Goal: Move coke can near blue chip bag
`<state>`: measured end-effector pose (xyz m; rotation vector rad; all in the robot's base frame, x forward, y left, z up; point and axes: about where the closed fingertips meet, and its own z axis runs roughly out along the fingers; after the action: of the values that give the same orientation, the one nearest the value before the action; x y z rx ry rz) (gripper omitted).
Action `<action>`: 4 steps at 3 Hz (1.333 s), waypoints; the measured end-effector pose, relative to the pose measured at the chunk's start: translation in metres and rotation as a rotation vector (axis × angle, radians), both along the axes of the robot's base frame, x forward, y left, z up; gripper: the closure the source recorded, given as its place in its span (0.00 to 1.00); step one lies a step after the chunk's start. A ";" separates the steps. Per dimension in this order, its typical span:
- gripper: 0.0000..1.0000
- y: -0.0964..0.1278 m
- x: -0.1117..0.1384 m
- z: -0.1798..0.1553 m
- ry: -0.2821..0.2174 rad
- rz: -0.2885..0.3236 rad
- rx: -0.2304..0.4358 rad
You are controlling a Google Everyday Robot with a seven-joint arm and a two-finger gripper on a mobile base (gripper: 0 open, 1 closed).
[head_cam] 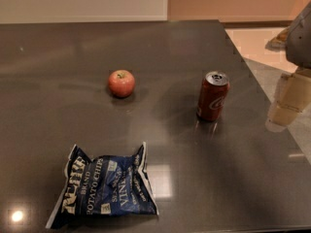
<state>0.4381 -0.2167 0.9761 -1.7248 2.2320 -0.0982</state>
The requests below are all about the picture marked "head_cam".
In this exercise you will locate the red coke can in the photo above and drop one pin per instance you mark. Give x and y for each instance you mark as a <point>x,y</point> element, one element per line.
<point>214,89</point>

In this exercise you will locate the blue potato chip bag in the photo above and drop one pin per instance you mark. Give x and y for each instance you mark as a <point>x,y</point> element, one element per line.
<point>107,185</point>

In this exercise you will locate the red apple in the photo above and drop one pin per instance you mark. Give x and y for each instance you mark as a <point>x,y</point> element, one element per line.
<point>121,83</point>

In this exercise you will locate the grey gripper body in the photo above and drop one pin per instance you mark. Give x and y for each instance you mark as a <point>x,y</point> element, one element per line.
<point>299,43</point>

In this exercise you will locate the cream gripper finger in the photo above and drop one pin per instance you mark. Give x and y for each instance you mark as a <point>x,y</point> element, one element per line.
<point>291,97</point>

